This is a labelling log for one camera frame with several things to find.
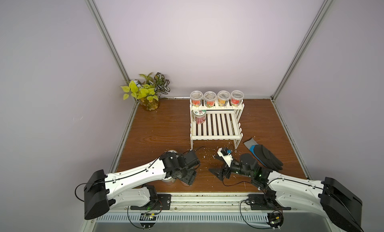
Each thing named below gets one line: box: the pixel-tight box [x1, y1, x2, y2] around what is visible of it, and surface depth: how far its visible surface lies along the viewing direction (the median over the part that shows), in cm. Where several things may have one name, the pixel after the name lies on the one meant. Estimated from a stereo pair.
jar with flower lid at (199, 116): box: [192, 109, 207, 125], surface depth 87 cm
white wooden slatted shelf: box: [190, 99, 245, 150], surface depth 88 cm
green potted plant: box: [120, 72, 171, 112], surface depth 99 cm
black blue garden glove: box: [243, 138, 284, 172], surface depth 89 cm
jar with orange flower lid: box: [161, 176, 176, 186], surface depth 77 cm
